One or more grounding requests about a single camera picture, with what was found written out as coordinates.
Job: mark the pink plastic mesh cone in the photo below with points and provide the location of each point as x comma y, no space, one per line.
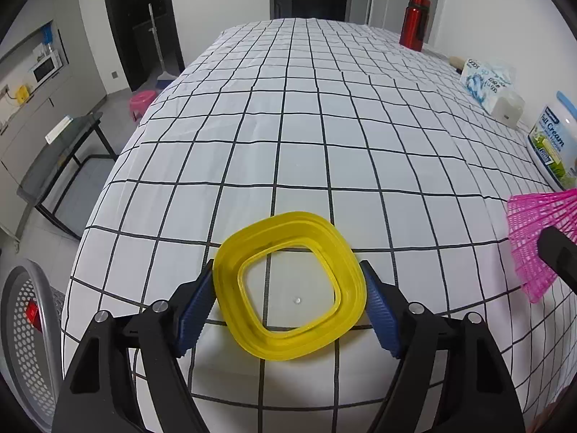
527,216

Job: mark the dark glass side table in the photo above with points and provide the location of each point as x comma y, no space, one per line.
50,164

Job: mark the blue white tissue pack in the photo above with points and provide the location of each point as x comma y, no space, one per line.
487,82

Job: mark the yellow item on counter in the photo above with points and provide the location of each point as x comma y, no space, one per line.
22,95

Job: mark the white small box device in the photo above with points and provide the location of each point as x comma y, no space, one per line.
508,108

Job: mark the grey kitchen cabinets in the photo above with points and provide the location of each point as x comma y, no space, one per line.
75,89

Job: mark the white milk powder jar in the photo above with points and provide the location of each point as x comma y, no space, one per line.
552,143

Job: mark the red toothpaste box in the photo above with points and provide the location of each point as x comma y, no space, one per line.
33,315

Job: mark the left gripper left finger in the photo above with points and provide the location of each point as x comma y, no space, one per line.
98,394

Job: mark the pink plastic stool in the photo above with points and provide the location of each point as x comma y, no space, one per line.
139,103

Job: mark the white microwave oven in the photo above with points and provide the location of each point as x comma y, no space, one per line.
45,68

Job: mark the broom with blue head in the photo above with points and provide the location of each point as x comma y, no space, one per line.
165,78

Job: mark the grey perforated laundry basket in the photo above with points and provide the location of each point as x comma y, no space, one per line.
33,359

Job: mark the red thermos bottle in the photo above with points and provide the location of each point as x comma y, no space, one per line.
414,25

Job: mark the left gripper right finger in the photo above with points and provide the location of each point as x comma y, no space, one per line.
477,393

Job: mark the checkered white tablecloth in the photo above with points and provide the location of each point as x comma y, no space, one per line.
341,121

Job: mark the white box on side table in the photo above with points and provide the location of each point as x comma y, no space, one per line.
57,130

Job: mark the person's hand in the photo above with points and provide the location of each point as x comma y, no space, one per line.
541,419

